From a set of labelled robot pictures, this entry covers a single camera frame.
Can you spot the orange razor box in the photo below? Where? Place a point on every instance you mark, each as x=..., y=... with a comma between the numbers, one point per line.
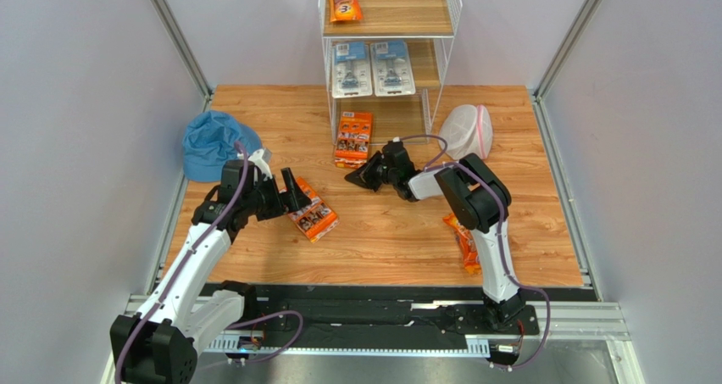
x=353, y=139
x=314, y=220

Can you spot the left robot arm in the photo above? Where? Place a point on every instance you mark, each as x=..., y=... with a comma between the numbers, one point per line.
x=161, y=341

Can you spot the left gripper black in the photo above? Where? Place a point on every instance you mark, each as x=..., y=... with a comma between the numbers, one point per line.
x=300, y=199

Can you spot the blue bucket hat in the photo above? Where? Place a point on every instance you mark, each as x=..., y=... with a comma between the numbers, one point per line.
x=208, y=142

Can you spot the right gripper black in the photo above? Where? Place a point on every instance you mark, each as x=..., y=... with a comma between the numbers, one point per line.
x=380, y=169

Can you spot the aluminium rail frame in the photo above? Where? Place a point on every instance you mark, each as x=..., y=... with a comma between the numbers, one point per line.
x=585, y=340

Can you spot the white Gillette razor pack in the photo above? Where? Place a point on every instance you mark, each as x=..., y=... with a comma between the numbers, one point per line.
x=392, y=70

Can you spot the white wire shelf rack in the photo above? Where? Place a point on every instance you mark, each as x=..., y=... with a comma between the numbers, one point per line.
x=429, y=27

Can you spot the white mesh laundry bag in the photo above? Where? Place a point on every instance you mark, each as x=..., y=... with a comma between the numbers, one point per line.
x=468, y=129

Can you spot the orange razor bag on shelf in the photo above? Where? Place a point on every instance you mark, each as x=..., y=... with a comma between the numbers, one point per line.
x=345, y=11

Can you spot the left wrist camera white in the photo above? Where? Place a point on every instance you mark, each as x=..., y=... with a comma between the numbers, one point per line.
x=261, y=160

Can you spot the orange razor bag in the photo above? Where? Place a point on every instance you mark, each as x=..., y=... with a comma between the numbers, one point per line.
x=466, y=244
x=345, y=11

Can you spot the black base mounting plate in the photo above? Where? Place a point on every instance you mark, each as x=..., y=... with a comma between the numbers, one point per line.
x=379, y=318

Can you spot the blue card razor blister pack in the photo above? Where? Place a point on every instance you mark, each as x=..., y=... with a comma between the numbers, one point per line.
x=351, y=73

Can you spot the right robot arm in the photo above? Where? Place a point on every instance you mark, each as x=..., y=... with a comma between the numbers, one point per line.
x=479, y=201

